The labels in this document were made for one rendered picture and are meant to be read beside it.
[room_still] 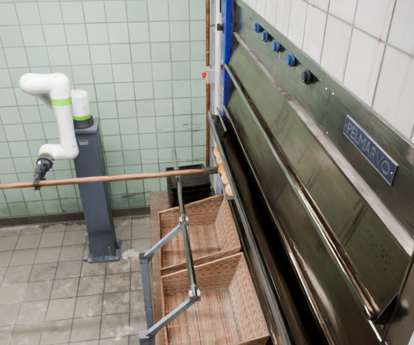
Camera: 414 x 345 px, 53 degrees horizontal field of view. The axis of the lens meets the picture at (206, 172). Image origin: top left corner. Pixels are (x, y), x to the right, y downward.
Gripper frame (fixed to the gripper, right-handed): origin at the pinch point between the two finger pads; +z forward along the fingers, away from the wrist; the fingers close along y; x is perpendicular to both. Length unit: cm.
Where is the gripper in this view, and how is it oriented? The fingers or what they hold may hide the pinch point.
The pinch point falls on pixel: (37, 183)
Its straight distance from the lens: 248.9
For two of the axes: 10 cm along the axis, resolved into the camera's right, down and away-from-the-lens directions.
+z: 1.4, 5.3, -8.3
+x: -9.9, 0.7, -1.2
